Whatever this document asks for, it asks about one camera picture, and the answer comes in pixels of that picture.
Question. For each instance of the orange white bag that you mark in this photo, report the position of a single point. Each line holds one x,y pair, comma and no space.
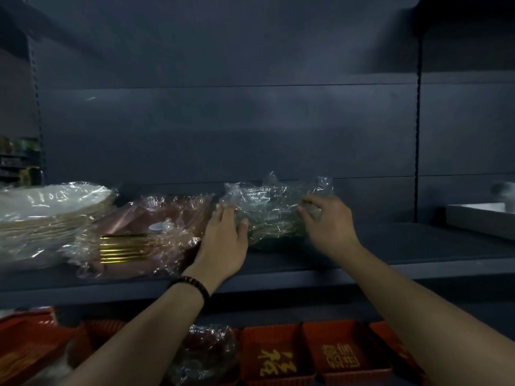
28,315

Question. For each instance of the person's left hand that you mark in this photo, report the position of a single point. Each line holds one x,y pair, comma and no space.
223,253

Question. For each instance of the rose pink rectangular tray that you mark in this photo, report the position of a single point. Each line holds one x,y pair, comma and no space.
124,253

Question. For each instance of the dark metal shelf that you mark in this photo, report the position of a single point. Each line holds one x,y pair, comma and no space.
241,116

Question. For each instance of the person's left forearm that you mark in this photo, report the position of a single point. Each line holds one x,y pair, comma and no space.
132,341

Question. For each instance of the white bowl set box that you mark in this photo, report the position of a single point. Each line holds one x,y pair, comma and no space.
479,219

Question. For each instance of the stack of white plates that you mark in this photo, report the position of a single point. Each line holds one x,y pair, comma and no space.
48,221

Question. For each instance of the person's right hand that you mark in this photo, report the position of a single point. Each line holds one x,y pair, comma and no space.
334,229

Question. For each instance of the rack of green packets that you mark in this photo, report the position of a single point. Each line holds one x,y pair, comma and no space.
20,160

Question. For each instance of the person's right forearm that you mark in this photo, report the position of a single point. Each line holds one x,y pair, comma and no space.
422,309

